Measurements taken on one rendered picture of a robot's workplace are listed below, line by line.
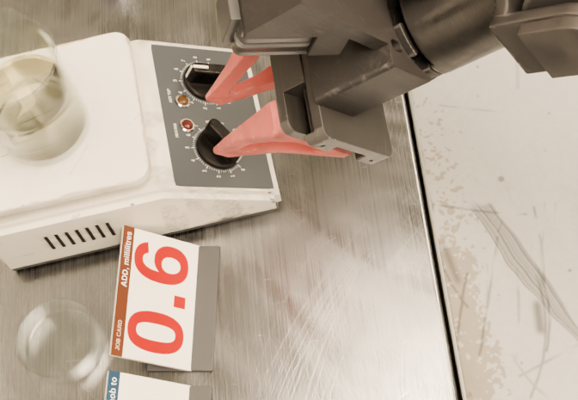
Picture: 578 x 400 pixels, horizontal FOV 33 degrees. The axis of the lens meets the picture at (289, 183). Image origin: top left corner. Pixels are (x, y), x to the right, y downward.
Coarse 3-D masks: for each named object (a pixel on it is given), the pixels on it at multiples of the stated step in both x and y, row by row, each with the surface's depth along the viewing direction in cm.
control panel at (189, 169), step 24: (168, 48) 70; (192, 48) 71; (168, 72) 69; (168, 96) 68; (192, 96) 69; (168, 120) 67; (192, 120) 68; (240, 120) 70; (168, 144) 66; (192, 144) 67; (192, 168) 66; (216, 168) 67; (240, 168) 67; (264, 168) 68
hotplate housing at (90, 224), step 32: (256, 96) 72; (160, 128) 66; (160, 160) 65; (128, 192) 64; (160, 192) 64; (192, 192) 65; (224, 192) 66; (256, 192) 67; (0, 224) 64; (32, 224) 64; (64, 224) 64; (96, 224) 65; (128, 224) 66; (160, 224) 67; (192, 224) 68; (0, 256) 67; (32, 256) 68; (64, 256) 69
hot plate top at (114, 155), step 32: (96, 64) 67; (128, 64) 66; (96, 96) 66; (128, 96) 65; (96, 128) 64; (128, 128) 64; (0, 160) 64; (64, 160) 64; (96, 160) 63; (128, 160) 63; (0, 192) 63; (32, 192) 63; (64, 192) 62; (96, 192) 63
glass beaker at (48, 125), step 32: (0, 32) 60; (32, 32) 60; (0, 64) 62; (64, 64) 60; (32, 96) 57; (64, 96) 60; (0, 128) 59; (32, 128) 59; (64, 128) 61; (32, 160) 63
